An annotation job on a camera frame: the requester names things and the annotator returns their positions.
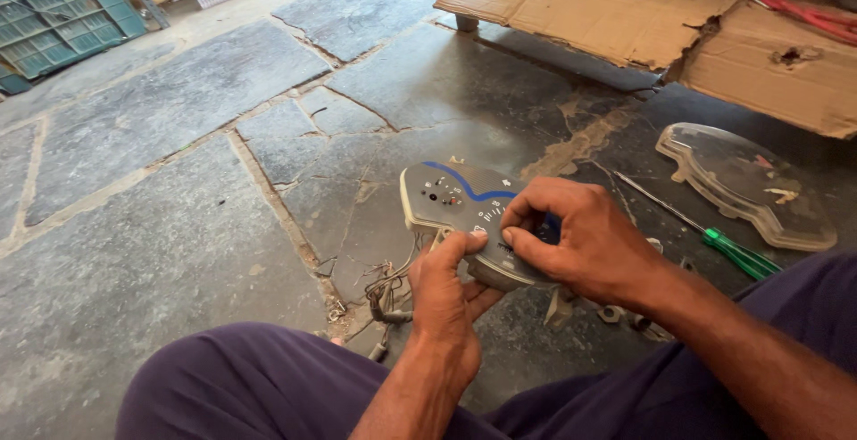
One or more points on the green plastic crate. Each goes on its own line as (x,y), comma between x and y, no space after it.
(60,18)

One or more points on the torn brown cardboard sheet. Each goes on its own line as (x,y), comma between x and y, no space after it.
(643,25)

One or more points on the small metal nut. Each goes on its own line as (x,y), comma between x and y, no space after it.
(609,313)

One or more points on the clear plastic cluster lens cover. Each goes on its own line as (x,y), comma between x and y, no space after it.
(746,182)

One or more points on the person's purple trousers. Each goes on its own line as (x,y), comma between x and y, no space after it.
(468,373)

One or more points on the beige plastic bracket piece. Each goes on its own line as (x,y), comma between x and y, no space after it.
(558,306)

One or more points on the person's right hand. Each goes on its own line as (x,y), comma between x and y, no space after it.
(589,246)

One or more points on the grey speedometer instrument cluster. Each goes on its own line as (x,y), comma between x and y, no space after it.
(462,216)

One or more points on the person's left hand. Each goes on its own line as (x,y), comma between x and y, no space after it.
(442,299)

